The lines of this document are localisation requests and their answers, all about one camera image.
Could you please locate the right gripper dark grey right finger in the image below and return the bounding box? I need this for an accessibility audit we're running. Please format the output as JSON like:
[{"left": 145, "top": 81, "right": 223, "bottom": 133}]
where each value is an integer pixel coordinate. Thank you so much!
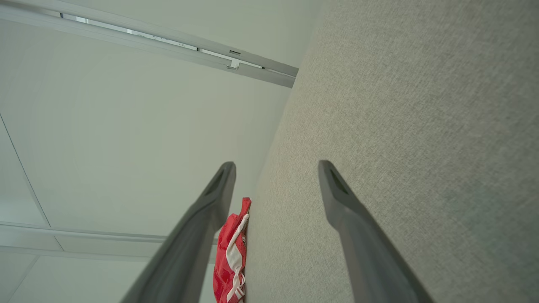
[{"left": 318, "top": 160, "right": 434, "bottom": 303}]

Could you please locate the grey fabric sofa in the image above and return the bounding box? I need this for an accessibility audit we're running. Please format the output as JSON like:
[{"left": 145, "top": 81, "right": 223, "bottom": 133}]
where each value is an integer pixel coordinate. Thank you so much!
[{"left": 243, "top": 0, "right": 539, "bottom": 303}]

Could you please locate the grey metal rail strip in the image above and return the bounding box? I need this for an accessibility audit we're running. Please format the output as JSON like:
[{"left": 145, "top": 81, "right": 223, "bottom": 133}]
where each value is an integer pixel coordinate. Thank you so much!
[{"left": 0, "top": 0, "right": 299, "bottom": 89}]

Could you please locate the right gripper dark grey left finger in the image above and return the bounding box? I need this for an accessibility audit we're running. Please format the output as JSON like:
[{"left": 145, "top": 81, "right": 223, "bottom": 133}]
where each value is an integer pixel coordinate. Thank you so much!
[{"left": 120, "top": 162, "right": 237, "bottom": 303}]

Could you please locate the red garment with white stripe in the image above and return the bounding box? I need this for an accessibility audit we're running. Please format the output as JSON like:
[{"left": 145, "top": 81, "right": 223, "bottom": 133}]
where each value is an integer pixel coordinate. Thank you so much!
[{"left": 213, "top": 197, "right": 252, "bottom": 303}]

